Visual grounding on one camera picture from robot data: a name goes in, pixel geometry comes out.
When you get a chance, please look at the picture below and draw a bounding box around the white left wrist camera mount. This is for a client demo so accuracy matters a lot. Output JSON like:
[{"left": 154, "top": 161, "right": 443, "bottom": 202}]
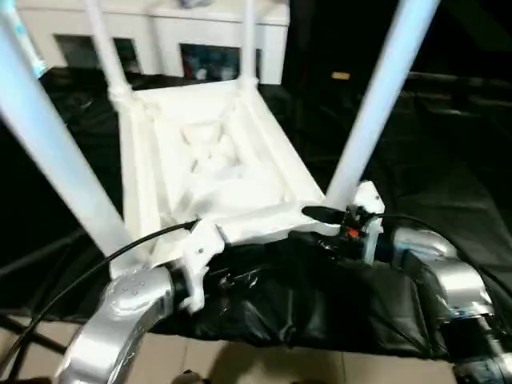
[{"left": 175, "top": 218, "right": 225, "bottom": 315}]

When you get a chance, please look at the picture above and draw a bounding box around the white plastic table top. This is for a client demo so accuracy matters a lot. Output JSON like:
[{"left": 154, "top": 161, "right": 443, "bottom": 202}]
[{"left": 108, "top": 78, "right": 346, "bottom": 281}]

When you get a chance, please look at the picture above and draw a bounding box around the black television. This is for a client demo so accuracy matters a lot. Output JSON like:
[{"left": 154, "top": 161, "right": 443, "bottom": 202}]
[{"left": 406, "top": 0, "right": 512, "bottom": 95}]

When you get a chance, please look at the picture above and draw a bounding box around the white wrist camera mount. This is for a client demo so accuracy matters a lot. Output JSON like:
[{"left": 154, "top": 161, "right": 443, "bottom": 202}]
[
  {"left": 175, "top": 218, "right": 225, "bottom": 315},
  {"left": 346, "top": 180, "right": 386, "bottom": 267}
]

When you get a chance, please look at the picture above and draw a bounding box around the black box with beige label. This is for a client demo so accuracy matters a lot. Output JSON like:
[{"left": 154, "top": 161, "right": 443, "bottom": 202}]
[{"left": 287, "top": 0, "right": 409, "bottom": 101}]

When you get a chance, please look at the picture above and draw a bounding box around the white cabinet with glass doors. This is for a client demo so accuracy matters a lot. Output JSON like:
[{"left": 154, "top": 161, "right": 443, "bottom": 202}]
[{"left": 15, "top": 0, "right": 291, "bottom": 85}]

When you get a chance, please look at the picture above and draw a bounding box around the black mat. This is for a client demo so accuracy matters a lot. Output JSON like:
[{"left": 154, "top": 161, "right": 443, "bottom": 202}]
[{"left": 0, "top": 67, "right": 512, "bottom": 359}]

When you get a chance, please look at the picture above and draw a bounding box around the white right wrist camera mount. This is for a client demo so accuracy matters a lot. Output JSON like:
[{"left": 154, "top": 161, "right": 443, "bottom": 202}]
[{"left": 346, "top": 180, "right": 386, "bottom": 267}]

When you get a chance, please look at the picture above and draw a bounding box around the white plastic table leg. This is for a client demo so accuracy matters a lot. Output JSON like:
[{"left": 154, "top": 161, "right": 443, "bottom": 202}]
[
  {"left": 324, "top": 0, "right": 441, "bottom": 207},
  {"left": 238, "top": 0, "right": 261, "bottom": 87},
  {"left": 83, "top": 0, "right": 135, "bottom": 103},
  {"left": 0, "top": 0, "right": 135, "bottom": 277}
]

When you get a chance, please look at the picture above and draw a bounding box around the black left wrist camera cable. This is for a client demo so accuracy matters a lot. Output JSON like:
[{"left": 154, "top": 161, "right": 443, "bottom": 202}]
[{"left": 0, "top": 218, "right": 200, "bottom": 384}]

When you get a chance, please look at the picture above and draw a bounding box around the blue white package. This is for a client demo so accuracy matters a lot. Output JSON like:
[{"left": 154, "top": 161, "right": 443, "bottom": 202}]
[{"left": 11, "top": 19, "right": 47, "bottom": 77}]

